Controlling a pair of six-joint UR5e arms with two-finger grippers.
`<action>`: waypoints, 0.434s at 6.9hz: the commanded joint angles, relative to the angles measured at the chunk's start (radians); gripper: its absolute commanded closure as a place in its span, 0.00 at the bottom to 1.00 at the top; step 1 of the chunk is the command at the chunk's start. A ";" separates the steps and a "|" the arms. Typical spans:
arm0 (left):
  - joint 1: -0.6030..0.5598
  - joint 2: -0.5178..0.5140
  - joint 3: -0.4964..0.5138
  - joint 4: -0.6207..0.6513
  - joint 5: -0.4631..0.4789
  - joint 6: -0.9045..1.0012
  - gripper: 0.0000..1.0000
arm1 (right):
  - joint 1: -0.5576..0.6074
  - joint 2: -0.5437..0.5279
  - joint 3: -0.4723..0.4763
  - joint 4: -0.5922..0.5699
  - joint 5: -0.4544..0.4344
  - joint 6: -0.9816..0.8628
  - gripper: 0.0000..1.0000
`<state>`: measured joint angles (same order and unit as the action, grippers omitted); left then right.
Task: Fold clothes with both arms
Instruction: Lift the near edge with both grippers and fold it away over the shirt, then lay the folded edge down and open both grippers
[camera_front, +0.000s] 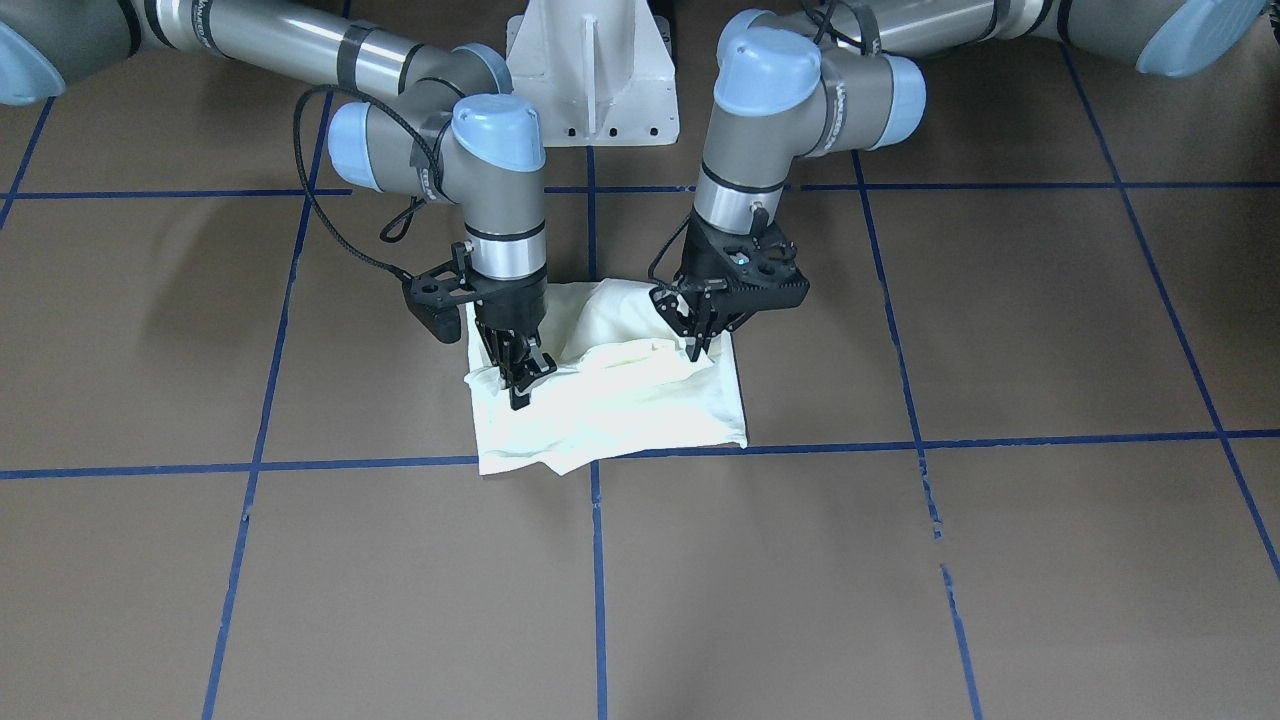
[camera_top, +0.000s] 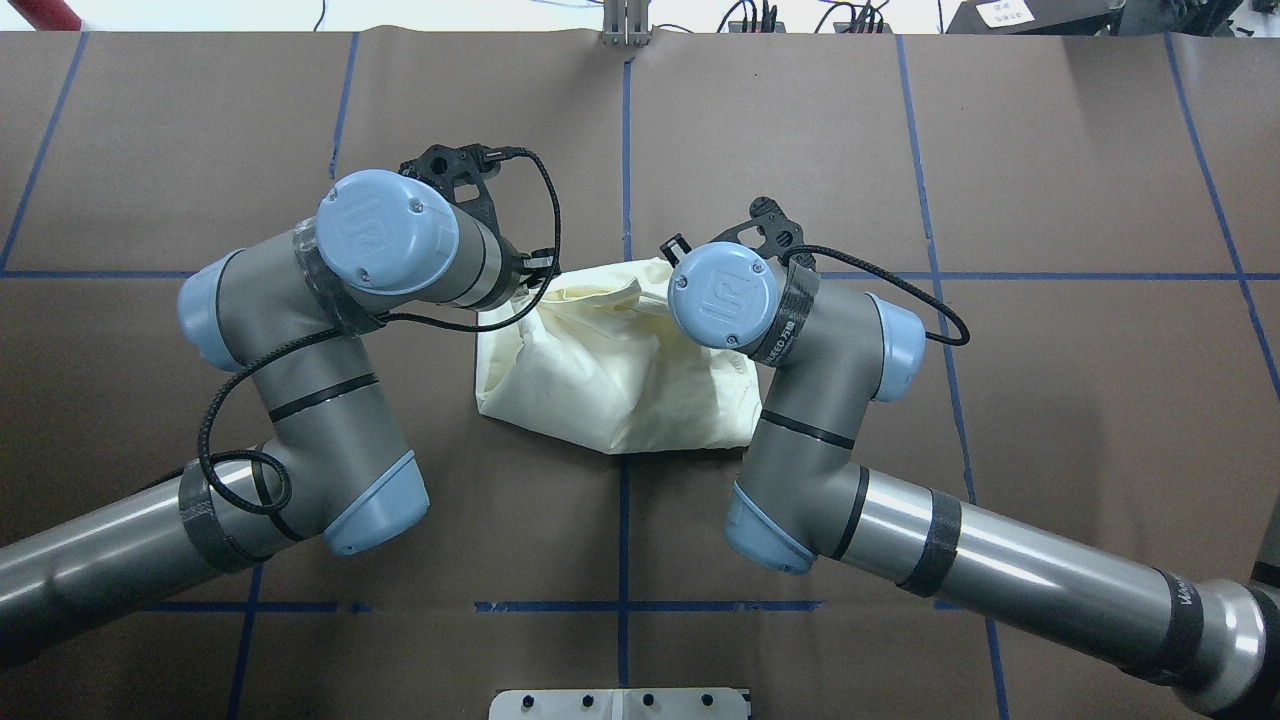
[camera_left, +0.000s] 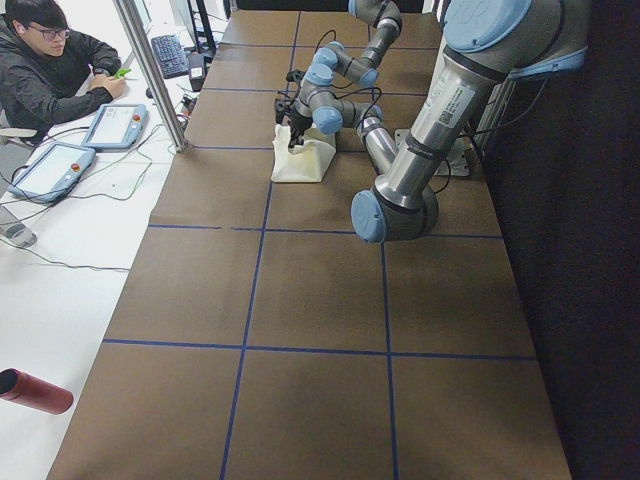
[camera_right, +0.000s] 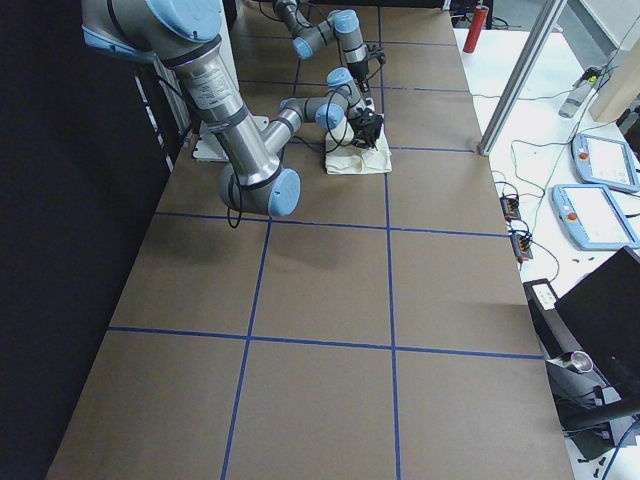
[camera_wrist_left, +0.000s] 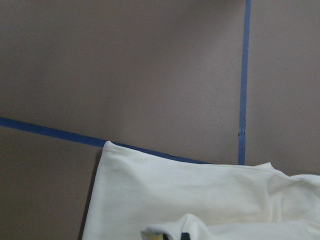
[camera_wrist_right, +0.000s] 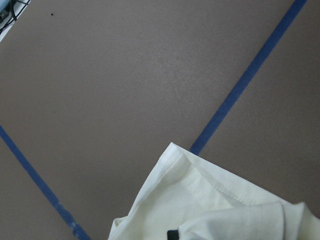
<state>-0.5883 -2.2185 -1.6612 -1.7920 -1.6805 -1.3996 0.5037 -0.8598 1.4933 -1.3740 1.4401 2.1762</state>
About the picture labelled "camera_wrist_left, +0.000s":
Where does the cream cat print shirt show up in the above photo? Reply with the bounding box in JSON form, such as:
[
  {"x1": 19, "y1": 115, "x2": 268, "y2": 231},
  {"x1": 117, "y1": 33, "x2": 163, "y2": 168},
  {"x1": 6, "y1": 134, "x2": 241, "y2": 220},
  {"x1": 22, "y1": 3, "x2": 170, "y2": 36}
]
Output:
[{"x1": 82, "y1": 141, "x2": 320, "y2": 240}]

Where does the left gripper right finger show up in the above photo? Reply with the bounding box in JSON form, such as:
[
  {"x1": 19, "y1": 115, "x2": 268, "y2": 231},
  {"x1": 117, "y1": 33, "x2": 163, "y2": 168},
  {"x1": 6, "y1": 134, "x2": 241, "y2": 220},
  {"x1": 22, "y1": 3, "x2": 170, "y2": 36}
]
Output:
[{"x1": 180, "y1": 232, "x2": 190, "y2": 240}]

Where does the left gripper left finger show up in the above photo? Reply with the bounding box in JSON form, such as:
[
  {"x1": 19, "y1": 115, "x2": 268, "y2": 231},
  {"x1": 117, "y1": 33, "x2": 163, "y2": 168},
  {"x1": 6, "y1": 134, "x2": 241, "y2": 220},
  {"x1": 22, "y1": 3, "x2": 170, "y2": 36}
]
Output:
[{"x1": 157, "y1": 233, "x2": 168, "y2": 240}]

